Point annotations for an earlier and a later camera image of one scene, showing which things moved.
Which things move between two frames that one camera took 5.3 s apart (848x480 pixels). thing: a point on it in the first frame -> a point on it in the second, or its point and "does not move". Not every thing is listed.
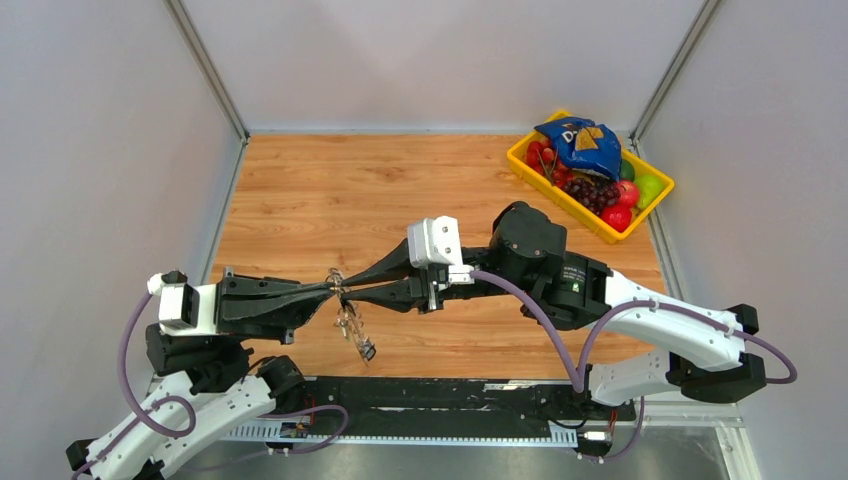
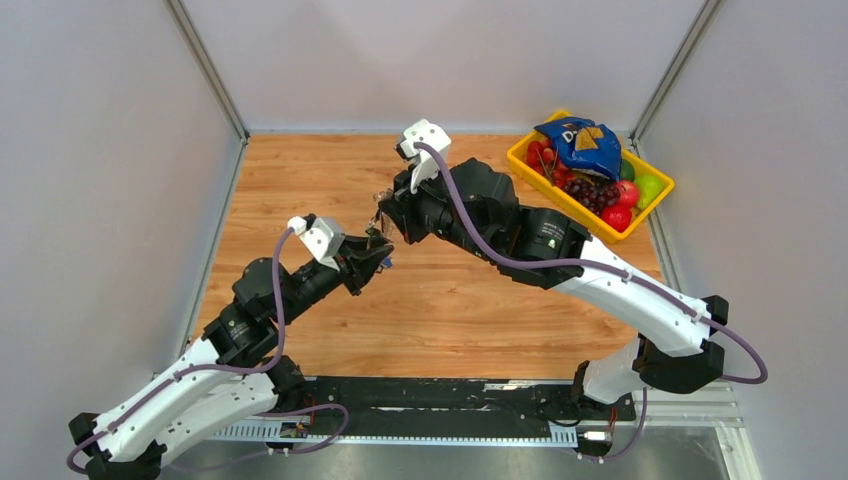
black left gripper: x=239 y=312 -> x=359 y=257
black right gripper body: x=437 y=289 -> x=427 y=211
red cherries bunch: x=544 y=157 does not move
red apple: x=617 y=216 does not move
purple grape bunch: x=594 y=197 does not move
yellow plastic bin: x=517 y=160 does not move
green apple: x=649 y=188 does not move
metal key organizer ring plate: x=349 y=317 -> x=382 y=222
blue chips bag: x=586 y=144 does not move
